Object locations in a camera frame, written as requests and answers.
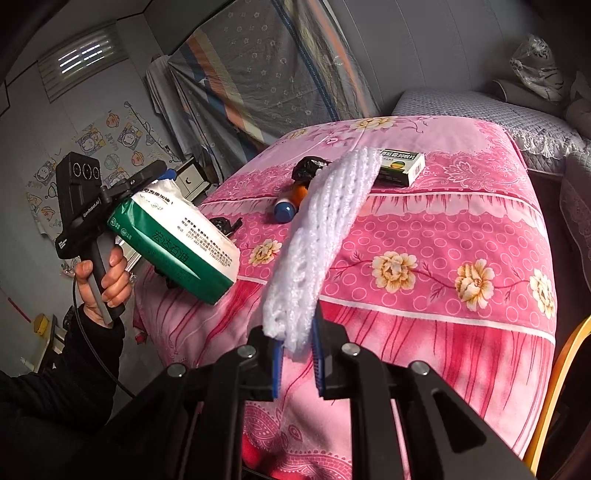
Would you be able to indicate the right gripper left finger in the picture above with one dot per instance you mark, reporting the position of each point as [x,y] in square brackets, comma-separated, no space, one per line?
[188,423]

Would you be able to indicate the grey rolled bolster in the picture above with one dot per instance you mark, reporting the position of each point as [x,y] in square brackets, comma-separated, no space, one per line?
[516,94]

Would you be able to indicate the pink floral table cloth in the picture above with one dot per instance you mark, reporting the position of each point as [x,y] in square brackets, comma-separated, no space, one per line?
[455,270]

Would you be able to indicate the grey cushion pile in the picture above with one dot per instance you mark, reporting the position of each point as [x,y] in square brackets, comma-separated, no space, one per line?
[578,112]

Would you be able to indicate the cartoon print wall cloth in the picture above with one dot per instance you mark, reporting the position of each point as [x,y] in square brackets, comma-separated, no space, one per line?
[122,141]

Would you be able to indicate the pink hand cream tube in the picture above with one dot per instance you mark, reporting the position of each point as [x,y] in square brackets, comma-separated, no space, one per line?
[287,205]

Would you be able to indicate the striped cloth covered mattress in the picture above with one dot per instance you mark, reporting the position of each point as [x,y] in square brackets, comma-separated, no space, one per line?
[253,72]

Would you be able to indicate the white green tissue pack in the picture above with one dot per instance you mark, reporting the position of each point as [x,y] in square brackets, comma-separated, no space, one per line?
[217,274]

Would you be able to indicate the black left sleeve forearm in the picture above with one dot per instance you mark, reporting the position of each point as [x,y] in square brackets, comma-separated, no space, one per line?
[51,421]

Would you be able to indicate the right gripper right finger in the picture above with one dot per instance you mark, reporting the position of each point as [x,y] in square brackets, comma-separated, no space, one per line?
[407,422]

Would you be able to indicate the white foam fruit net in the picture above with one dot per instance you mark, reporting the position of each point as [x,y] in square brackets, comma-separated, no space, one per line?
[335,197]

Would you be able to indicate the white low tv cabinet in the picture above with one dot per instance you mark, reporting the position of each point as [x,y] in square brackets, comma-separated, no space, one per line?
[194,182]

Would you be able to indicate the grey quilted sofa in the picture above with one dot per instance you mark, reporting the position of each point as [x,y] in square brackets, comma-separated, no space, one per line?
[548,145]

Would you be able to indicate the green white medicine box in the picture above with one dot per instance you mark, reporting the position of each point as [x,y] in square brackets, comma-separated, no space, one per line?
[400,167]

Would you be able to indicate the yellow rimmed trash bin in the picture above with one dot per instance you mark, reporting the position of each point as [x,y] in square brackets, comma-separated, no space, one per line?
[556,382]

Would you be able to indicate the tiger print plush pillow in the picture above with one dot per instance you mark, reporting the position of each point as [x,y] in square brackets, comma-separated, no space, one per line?
[534,64]

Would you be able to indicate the black plastic bag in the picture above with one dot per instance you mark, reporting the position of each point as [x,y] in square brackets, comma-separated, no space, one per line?
[306,169]

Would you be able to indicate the person's left hand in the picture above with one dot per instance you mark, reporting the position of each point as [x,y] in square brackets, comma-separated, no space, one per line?
[116,286]

